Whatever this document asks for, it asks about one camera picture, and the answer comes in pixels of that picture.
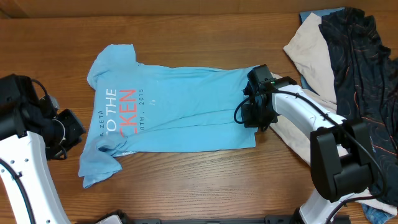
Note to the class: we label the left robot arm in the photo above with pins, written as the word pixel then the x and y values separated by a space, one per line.
pixel 33 132

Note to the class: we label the light blue printed t-shirt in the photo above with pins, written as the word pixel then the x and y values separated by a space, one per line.
pixel 152 108

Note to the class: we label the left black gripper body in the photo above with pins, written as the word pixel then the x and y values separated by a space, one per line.
pixel 63 135

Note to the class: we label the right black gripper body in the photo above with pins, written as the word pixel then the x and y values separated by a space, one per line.
pixel 259 116

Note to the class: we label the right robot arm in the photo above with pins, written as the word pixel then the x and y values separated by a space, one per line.
pixel 341 156

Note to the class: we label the beige garment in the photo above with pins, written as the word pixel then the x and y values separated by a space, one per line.
pixel 309 52

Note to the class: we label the dark patterned garment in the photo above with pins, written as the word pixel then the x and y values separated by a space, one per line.
pixel 365 84

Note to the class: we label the dark blue folded cloth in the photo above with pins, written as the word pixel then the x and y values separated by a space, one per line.
pixel 323 12

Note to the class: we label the blue denim garment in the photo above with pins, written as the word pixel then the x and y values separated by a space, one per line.
pixel 376 216

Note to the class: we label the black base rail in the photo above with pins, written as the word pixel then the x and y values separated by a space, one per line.
pixel 120 217

